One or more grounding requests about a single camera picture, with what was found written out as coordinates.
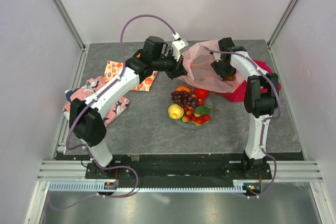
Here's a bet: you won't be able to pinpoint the red cloth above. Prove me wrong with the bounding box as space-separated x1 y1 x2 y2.
220 59 272 102

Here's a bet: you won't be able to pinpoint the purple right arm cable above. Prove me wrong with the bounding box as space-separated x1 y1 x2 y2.
203 47 283 200

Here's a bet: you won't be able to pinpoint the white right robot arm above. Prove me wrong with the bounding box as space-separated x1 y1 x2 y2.
209 37 280 179

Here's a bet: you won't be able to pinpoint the purple fake grape bunch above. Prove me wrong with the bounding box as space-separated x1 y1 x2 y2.
171 90 200 108

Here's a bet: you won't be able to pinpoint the red yellow fake fruit bunch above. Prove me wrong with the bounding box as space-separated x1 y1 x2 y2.
182 99 210 122

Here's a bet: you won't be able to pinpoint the yellow fake pear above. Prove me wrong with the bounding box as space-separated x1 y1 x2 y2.
168 104 184 120

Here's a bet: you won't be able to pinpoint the orange fake mandarin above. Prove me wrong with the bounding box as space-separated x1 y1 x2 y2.
176 86 191 92

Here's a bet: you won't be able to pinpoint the grey-green round plate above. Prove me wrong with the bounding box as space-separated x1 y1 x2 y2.
173 97 215 130

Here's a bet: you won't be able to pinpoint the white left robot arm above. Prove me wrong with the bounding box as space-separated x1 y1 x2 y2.
69 36 188 178

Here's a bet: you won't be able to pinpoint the blue-grey cable duct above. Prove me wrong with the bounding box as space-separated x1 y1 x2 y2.
48 181 248 193

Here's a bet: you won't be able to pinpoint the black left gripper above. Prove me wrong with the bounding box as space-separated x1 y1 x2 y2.
153 49 188 80

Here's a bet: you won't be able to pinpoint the red fake apple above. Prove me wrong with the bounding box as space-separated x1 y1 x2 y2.
193 88 209 100

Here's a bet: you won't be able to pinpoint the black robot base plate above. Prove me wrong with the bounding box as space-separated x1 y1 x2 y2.
85 153 272 180

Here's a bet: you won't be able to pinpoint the pink plastic bag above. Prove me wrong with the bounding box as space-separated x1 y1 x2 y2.
178 40 245 93

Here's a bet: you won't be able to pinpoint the aluminium frame rail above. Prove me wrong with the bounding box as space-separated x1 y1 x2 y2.
35 0 87 51

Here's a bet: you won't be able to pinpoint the pink navy floral cloth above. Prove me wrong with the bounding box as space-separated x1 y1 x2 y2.
62 76 130 127

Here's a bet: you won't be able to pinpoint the brown fake kiwi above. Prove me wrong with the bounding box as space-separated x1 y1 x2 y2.
226 75 236 81

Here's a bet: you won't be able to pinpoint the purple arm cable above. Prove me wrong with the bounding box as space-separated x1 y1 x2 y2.
203 47 283 200
47 14 179 210

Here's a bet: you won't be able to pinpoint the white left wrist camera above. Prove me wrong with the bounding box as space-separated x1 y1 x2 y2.
171 33 189 62

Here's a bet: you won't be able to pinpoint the orange floral cloth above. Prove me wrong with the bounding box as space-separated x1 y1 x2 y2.
104 60 160 92

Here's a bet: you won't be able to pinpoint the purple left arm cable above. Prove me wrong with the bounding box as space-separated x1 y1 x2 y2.
47 14 179 210

